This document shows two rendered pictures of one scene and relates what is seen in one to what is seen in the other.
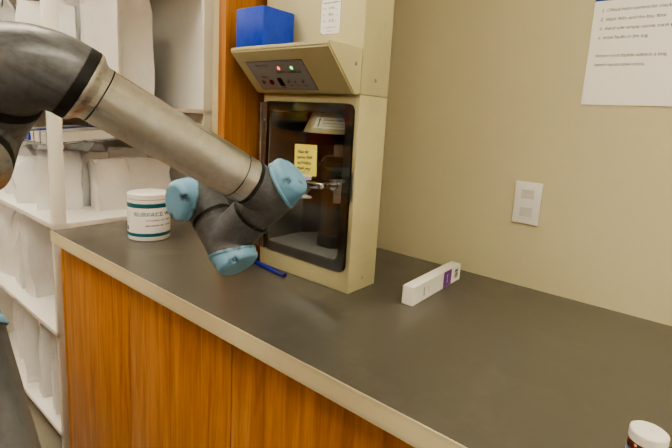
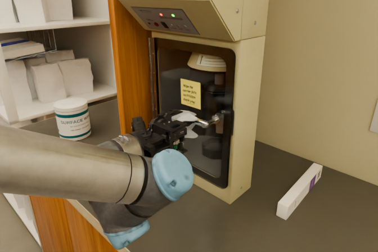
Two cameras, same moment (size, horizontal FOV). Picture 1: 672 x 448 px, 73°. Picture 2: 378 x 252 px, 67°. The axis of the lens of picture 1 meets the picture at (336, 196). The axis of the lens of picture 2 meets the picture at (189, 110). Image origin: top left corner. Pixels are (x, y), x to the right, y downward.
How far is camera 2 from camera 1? 40 cm
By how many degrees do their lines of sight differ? 13
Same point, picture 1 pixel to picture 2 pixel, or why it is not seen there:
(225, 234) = (116, 220)
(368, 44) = not seen: outside the picture
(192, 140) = (57, 175)
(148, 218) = (72, 125)
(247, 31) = not seen: outside the picture
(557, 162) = not seen: outside the picture
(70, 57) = not seen: outside the picture
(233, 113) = (126, 49)
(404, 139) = (273, 53)
